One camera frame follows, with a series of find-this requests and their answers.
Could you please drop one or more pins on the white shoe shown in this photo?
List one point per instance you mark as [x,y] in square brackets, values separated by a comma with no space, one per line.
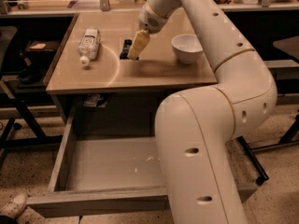
[15,207]

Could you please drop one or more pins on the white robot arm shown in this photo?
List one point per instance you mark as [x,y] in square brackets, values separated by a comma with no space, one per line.
[193,126]

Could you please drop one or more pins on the clear plastic water bottle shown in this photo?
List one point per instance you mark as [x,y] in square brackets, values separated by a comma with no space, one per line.
[88,46]

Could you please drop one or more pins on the white ceramic bowl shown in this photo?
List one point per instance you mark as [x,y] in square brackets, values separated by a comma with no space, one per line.
[187,48]

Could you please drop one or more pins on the black bar on floor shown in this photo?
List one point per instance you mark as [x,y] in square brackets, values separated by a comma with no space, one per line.
[262,175]

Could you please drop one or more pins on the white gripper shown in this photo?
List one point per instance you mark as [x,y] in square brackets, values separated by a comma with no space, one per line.
[150,20]

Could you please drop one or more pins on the dark blue snack bar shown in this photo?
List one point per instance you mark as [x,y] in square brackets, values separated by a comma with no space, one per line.
[125,48]

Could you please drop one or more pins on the black chair frame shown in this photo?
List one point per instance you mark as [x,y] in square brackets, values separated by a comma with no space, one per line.
[40,139]

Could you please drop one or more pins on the open grey top drawer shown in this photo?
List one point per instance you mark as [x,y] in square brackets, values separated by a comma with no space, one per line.
[118,171]

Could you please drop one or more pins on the grey drawer cabinet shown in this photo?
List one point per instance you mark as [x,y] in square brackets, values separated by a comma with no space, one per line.
[156,68]

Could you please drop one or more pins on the white label under tabletop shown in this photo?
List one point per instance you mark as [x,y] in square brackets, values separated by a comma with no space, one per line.
[91,100]

